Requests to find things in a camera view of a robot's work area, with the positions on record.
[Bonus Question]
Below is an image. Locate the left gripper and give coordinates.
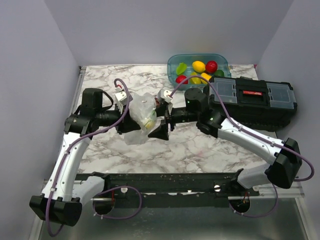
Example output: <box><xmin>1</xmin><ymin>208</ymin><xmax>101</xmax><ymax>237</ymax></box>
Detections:
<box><xmin>96</xmin><ymin>102</ymin><xmax>142</xmax><ymax>135</ymax></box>

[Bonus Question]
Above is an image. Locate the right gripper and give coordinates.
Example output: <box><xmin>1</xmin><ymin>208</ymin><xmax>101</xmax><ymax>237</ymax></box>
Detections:
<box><xmin>148</xmin><ymin>102</ymin><xmax>200</xmax><ymax>140</ymax></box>

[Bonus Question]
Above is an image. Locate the clear plastic lemon-print bag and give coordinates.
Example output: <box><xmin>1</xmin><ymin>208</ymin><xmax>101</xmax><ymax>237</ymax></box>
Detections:
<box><xmin>124</xmin><ymin>92</ymin><xmax>157</xmax><ymax>145</ymax></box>

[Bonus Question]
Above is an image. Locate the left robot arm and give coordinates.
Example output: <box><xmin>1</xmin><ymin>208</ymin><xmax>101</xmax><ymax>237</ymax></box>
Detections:
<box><xmin>29</xmin><ymin>86</ymin><xmax>132</xmax><ymax>230</ymax></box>

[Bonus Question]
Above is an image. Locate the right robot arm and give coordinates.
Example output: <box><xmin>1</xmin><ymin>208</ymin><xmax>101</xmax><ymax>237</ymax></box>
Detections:
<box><xmin>148</xmin><ymin>88</ymin><xmax>302</xmax><ymax>196</ymax></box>

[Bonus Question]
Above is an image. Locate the red fake apple front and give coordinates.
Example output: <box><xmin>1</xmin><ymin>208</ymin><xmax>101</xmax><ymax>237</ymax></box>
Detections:
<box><xmin>175</xmin><ymin>75</ymin><xmax>189</xmax><ymax>85</ymax></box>

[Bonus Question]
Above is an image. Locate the red fake apple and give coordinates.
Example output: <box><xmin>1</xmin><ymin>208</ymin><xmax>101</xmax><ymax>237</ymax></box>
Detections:
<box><xmin>175</xmin><ymin>75</ymin><xmax>189</xmax><ymax>85</ymax></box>
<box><xmin>205</xmin><ymin>60</ymin><xmax>218</xmax><ymax>74</ymax></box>

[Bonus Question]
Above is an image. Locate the yellow-green fake starfruit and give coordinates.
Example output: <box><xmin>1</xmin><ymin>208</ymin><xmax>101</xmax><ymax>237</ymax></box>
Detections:
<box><xmin>189</xmin><ymin>72</ymin><xmax>202</xmax><ymax>85</ymax></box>

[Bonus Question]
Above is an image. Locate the green fake leaf fruit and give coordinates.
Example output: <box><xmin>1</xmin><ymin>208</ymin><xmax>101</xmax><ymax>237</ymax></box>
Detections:
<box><xmin>175</xmin><ymin>62</ymin><xmax>188</xmax><ymax>76</ymax></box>

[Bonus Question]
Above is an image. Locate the yellow fake mango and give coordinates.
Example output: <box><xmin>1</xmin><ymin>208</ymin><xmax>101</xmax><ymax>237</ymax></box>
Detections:
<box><xmin>200</xmin><ymin>72</ymin><xmax>212</xmax><ymax>85</ymax></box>

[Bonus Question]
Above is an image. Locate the yellow fake lemon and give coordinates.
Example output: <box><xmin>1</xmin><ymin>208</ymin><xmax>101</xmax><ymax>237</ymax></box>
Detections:
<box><xmin>192</xmin><ymin>60</ymin><xmax>206</xmax><ymax>73</ymax></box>

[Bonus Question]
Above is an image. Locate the red fake apple back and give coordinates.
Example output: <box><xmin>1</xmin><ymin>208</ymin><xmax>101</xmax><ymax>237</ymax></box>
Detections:
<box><xmin>205</xmin><ymin>60</ymin><xmax>218</xmax><ymax>74</ymax></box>

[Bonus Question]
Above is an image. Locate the green fake lime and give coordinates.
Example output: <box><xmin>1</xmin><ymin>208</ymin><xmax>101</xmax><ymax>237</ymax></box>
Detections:
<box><xmin>214</xmin><ymin>69</ymin><xmax>225</xmax><ymax>77</ymax></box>

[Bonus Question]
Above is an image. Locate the teal plastic container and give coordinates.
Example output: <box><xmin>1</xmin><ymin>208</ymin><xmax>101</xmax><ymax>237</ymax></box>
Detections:
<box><xmin>167</xmin><ymin>53</ymin><xmax>232</xmax><ymax>87</ymax></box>

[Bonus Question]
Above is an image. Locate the black toolbox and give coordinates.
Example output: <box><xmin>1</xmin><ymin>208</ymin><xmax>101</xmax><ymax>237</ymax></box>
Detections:
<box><xmin>209</xmin><ymin>76</ymin><xmax>298</xmax><ymax>132</ymax></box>

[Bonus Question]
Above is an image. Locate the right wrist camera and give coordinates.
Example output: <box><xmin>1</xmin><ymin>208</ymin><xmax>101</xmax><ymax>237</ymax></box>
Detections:
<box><xmin>157</xmin><ymin>88</ymin><xmax>173</xmax><ymax>104</ymax></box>

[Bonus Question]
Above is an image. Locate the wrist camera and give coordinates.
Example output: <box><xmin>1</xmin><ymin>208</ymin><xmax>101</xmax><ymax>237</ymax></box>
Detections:
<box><xmin>157</xmin><ymin>88</ymin><xmax>173</xmax><ymax>104</ymax></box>
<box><xmin>114</xmin><ymin>91</ymin><xmax>128</xmax><ymax>111</ymax></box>

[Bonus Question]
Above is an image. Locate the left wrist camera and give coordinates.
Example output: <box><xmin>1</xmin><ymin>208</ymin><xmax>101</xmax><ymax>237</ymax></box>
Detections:
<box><xmin>114</xmin><ymin>91</ymin><xmax>128</xmax><ymax>111</ymax></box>

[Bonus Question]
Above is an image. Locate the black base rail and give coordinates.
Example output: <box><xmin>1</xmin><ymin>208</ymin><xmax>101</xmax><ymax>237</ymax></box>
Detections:
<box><xmin>75</xmin><ymin>172</ymin><xmax>259</xmax><ymax>208</ymax></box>

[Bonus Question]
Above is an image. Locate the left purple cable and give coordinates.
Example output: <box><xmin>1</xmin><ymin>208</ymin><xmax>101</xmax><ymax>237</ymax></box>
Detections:
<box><xmin>46</xmin><ymin>78</ymin><xmax>143</xmax><ymax>237</ymax></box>

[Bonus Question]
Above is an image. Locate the purple cable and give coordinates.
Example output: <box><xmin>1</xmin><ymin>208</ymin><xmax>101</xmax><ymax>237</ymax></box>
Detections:
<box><xmin>169</xmin><ymin>75</ymin><xmax>315</xmax><ymax>218</ymax></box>
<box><xmin>46</xmin><ymin>78</ymin><xmax>143</xmax><ymax>237</ymax></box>

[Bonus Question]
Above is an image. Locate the aluminium frame rail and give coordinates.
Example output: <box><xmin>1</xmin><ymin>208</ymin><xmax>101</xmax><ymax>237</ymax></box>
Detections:
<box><xmin>39</xmin><ymin>178</ymin><xmax>305</xmax><ymax>201</ymax></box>

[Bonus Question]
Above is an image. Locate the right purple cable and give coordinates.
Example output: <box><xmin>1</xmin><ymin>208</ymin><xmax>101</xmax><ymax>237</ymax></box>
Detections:
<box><xmin>169</xmin><ymin>75</ymin><xmax>315</xmax><ymax>218</ymax></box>

